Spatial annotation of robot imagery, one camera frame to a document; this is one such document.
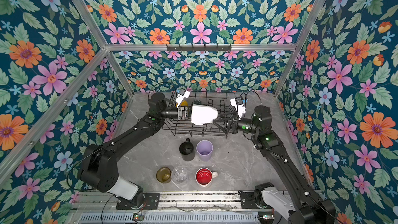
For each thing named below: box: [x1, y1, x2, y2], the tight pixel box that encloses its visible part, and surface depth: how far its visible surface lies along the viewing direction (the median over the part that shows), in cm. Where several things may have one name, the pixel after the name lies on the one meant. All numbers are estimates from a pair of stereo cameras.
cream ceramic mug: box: [190, 104, 219, 126], surface depth 66 cm
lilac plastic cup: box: [195, 139, 214, 162], surface depth 82 cm
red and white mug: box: [194, 167, 219, 188], surface depth 76 cm
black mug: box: [178, 137, 196, 162], surface depth 86 cm
